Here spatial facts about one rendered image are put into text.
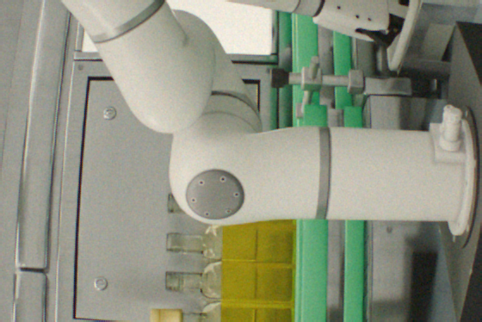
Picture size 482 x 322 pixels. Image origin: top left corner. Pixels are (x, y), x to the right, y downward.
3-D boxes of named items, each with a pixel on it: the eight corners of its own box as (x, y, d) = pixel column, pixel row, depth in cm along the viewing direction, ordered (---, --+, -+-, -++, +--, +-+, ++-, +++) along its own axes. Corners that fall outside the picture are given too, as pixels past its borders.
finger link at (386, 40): (340, 8, 151) (370, -3, 153) (370, 55, 149) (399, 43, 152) (343, 4, 149) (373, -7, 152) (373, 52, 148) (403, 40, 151)
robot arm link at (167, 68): (81, 56, 107) (101, -3, 121) (195, 244, 117) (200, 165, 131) (166, 12, 105) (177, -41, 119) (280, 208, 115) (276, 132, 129)
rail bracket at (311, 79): (352, 105, 163) (265, 101, 163) (367, 52, 148) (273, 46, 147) (353, 124, 162) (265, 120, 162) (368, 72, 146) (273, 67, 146)
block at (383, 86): (400, 102, 162) (354, 99, 161) (410, 73, 153) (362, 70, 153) (402, 125, 160) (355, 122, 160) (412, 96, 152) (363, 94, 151)
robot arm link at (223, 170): (324, 242, 116) (166, 237, 115) (318, 176, 127) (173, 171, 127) (333, 158, 111) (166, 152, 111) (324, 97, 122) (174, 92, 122)
